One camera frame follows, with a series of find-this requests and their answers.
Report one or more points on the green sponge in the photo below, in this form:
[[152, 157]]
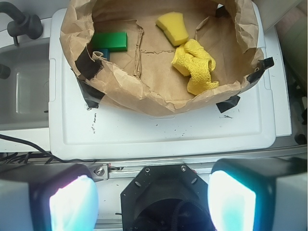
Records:
[[113, 41]]

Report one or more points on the black tape right upper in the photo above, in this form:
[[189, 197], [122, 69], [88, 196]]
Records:
[[262, 66]]

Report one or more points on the yellow sponge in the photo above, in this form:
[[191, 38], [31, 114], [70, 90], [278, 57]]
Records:
[[173, 26]]

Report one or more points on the black tape right front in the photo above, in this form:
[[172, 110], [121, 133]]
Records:
[[228, 104]]

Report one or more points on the brown paper bag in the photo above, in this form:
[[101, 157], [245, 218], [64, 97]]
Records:
[[143, 78]]

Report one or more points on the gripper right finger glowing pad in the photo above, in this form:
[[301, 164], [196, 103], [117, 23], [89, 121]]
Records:
[[259, 194]]

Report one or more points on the black octagonal mount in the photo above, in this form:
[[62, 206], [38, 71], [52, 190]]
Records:
[[166, 199]]

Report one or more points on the grey sink basin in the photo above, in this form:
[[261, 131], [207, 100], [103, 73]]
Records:
[[24, 95]]

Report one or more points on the white plastic bin lid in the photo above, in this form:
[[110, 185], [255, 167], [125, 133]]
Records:
[[109, 132]]

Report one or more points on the blue block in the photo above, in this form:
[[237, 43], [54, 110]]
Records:
[[103, 52]]

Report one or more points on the yellow cloth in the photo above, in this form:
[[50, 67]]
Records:
[[192, 60]]

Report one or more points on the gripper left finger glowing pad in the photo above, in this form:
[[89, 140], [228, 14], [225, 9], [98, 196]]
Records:
[[56, 197]]

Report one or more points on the aluminium rail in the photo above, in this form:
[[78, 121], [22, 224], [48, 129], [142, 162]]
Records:
[[201, 165]]

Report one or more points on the black tape left upper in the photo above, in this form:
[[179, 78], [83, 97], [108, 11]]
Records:
[[88, 67]]

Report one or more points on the dark grey faucet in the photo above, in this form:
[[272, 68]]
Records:
[[22, 23]]

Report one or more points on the black tape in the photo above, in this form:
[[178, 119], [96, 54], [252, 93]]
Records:
[[88, 67], [91, 95], [228, 104], [262, 66]]

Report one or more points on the black tape left front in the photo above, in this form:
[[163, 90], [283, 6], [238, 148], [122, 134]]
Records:
[[91, 95]]

